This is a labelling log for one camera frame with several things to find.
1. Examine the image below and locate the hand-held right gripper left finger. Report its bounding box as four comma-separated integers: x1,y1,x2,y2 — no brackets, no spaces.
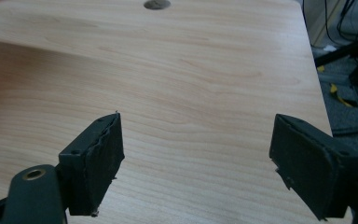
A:
58,111,126,217

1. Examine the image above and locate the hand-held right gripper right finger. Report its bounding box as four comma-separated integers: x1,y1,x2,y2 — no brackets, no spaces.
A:
268,113,358,221

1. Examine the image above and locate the black metal stand leg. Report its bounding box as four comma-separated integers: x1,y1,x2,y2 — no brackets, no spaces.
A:
313,38,358,68

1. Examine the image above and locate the grey round cable grommet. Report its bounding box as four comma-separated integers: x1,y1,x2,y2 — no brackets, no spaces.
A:
143,0,172,10

